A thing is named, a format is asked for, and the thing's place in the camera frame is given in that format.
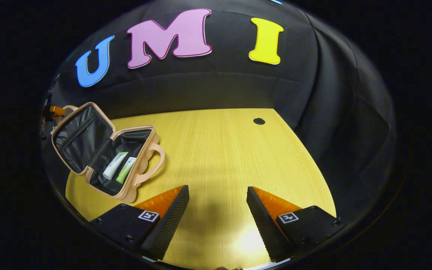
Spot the green cream tube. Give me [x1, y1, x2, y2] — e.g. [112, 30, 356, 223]
[116, 157, 137, 185]

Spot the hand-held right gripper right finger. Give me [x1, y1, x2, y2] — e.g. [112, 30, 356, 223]
[246, 186, 346, 263]

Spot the white cream tube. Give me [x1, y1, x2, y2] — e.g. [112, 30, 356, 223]
[103, 151, 129, 180]

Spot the pink suitcase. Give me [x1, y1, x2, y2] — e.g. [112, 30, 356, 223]
[51, 102, 166, 204]

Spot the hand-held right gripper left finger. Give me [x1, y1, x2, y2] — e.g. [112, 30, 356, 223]
[90, 184, 190, 261]

